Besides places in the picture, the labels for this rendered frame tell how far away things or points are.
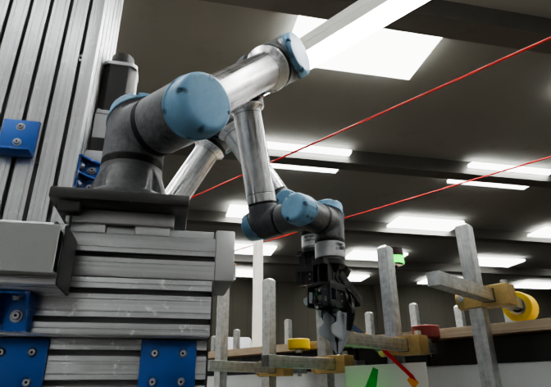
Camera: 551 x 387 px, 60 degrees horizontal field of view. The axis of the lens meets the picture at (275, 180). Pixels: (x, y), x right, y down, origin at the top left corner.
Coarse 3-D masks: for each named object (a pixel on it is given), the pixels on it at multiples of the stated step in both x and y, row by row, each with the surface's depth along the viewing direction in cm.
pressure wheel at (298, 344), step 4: (288, 340) 171; (292, 340) 169; (296, 340) 169; (300, 340) 168; (304, 340) 169; (308, 340) 170; (288, 344) 171; (292, 344) 169; (296, 344) 168; (300, 344) 168; (304, 344) 168; (308, 344) 170; (288, 348) 171; (292, 348) 169; (296, 348) 169; (300, 348) 169; (304, 348) 169; (308, 348) 170; (296, 352) 170; (300, 352) 170; (300, 356) 170
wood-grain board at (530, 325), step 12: (492, 324) 131; (504, 324) 129; (516, 324) 127; (528, 324) 125; (540, 324) 123; (444, 336) 140; (456, 336) 137; (468, 336) 136; (240, 348) 198; (252, 348) 193; (276, 348) 184; (312, 348) 172
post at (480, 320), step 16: (464, 224) 128; (464, 240) 126; (464, 256) 125; (464, 272) 124; (480, 320) 118; (480, 336) 116; (480, 352) 115; (480, 368) 114; (496, 368) 114; (496, 384) 111
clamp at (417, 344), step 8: (400, 336) 130; (408, 336) 129; (416, 336) 127; (424, 336) 129; (408, 344) 128; (416, 344) 127; (424, 344) 128; (392, 352) 131; (400, 352) 129; (408, 352) 127; (416, 352) 126; (424, 352) 127
